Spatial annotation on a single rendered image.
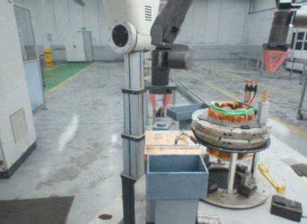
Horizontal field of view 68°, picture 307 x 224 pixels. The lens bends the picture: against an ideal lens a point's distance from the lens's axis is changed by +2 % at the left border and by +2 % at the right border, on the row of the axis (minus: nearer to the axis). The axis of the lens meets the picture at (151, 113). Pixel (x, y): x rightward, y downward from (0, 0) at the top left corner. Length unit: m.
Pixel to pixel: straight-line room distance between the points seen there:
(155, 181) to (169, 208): 0.11
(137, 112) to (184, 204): 0.60
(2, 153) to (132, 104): 1.92
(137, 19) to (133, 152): 0.68
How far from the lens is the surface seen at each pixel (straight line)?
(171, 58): 0.67
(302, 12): 0.95
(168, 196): 0.68
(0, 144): 2.79
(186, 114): 1.17
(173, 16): 0.69
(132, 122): 1.20
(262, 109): 0.97
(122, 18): 1.08
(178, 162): 0.75
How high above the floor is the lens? 1.41
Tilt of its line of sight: 18 degrees down
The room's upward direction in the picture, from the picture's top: straight up
